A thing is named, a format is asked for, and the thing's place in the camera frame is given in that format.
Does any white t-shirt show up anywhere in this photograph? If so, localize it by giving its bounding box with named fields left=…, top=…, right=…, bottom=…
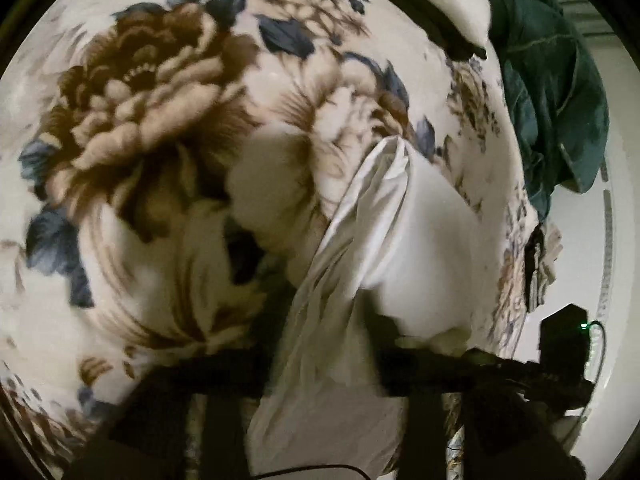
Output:
left=246, top=138, right=478, bottom=479

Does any white curved headboard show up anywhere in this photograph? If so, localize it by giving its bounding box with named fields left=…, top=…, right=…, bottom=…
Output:
left=515, top=37, right=639, bottom=479

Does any dark green plush blanket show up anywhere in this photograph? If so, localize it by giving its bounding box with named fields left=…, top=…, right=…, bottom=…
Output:
left=489, top=0, right=610, bottom=220

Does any floral bed blanket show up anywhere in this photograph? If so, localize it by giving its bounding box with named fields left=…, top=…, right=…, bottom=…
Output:
left=1, top=0, right=538, bottom=479

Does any black cable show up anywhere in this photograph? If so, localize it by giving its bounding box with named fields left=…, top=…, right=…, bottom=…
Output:
left=564, top=320, right=608, bottom=441

